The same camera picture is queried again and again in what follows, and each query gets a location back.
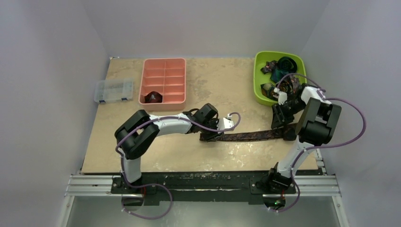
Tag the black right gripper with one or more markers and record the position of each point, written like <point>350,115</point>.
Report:
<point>280,121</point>

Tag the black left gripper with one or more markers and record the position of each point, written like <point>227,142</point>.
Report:
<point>213,136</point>

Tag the brown patterned necktie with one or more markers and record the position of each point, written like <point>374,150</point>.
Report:
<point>287,133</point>

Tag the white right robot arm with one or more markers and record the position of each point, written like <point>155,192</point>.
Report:
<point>315,127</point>

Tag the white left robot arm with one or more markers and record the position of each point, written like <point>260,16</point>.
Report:
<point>135,136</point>

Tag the colourful ties pile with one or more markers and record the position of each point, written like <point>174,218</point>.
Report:
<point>290,84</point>

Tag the green plastic bin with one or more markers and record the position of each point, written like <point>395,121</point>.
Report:
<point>259,78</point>

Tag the dark green rolled tie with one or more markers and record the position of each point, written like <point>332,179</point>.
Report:
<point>287,64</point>

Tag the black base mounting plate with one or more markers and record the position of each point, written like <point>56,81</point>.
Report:
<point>252,187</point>

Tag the dark red rolled tie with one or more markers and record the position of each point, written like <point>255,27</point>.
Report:
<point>153,97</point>

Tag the pink compartment tray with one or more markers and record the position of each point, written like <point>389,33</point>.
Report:
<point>168,77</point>

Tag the clear plastic organizer box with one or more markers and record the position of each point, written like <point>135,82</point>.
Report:
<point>113,90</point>

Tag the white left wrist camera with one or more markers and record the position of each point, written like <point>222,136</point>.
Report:
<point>226,123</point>

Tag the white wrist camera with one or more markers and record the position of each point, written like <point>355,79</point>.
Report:
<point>280,95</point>
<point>226,123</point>

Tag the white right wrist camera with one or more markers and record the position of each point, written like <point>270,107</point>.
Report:
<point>280,95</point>

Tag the aluminium frame rail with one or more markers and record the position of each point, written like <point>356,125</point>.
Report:
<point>308,183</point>

